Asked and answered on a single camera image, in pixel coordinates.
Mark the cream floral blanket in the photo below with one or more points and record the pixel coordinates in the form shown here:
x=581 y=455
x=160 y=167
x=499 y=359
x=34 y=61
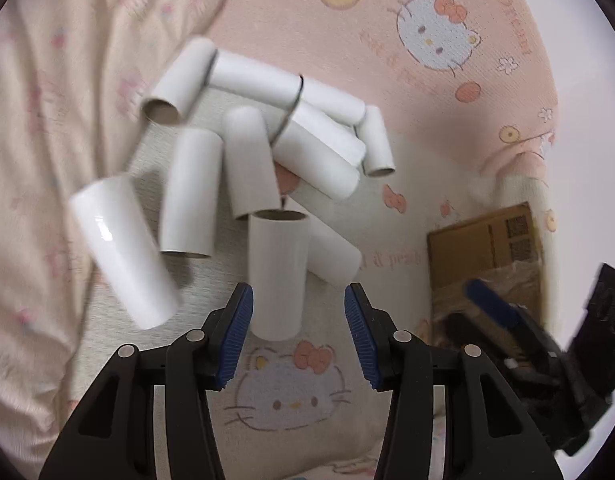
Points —
x=72 y=74

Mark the white paper roll tube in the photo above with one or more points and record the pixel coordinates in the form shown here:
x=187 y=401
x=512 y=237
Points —
x=278 y=246
x=331 y=257
x=254 y=80
x=173 y=96
x=317 y=164
x=378 y=161
x=337 y=104
x=187 y=222
x=249 y=165
x=114 y=227
x=307 y=118

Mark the pink Hello Kitty mat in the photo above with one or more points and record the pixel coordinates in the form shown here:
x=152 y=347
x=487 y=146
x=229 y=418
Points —
x=436 y=111

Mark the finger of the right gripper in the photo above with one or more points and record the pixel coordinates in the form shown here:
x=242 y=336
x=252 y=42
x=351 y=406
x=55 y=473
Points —
x=487 y=354
x=504 y=314

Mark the brown cardboard box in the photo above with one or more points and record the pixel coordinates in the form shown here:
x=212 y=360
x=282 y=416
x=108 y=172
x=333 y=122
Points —
x=500 y=248

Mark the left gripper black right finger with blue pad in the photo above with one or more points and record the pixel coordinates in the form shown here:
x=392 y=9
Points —
x=489 y=433

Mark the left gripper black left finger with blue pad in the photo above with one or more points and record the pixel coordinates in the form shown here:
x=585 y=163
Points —
x=110 y=434

